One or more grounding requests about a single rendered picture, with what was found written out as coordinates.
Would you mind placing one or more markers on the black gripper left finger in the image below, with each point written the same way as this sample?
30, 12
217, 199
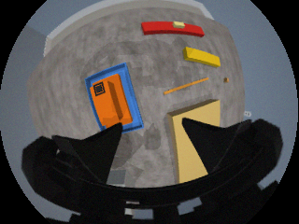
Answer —
95, 152

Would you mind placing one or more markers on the red long flat bar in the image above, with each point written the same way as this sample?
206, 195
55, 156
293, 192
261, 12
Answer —
166, 27

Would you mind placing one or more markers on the tan panel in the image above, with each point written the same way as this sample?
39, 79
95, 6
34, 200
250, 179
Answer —
188, 165

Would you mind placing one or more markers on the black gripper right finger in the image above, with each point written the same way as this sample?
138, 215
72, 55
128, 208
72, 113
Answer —
212, 142

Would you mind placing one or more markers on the yellow flat bar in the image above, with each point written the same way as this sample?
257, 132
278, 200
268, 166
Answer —
198, 56

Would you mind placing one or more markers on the blue shallow tray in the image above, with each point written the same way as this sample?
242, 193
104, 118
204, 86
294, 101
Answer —
129, 92

